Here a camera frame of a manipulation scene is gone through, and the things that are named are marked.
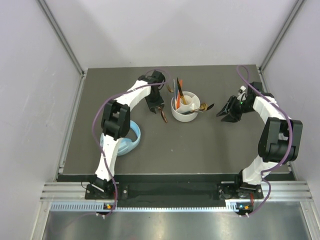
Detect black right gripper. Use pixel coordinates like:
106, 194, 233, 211
216, 95, 255, 123

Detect copper utensil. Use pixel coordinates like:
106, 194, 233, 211
158, 106, 168, 124

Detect dark teal chopstick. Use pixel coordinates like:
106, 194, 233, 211
173, 79, 179, 101

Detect gold spoon green handle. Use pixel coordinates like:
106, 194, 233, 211
182, 102, 210, 115

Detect white divided round container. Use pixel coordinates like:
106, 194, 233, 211
170, 91, 201, 123

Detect light blue headphones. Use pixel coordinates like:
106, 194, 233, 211
99, 119, 142, 157

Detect orange chopstick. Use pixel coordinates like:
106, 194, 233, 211
175, 79, 181, 110

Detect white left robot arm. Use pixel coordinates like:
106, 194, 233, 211
90, 69, 168, 199

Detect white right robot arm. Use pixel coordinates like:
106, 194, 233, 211
216, 82, 303, 198

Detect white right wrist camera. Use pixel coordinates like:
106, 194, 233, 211
237, 85, 247, 101

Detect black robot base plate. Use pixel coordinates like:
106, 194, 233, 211
85, 174, 264, 207

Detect grey slotted cable duct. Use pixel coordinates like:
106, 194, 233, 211
50, 202, 251, 213

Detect aluminium frame rail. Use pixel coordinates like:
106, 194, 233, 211
34, 0, 87, 78

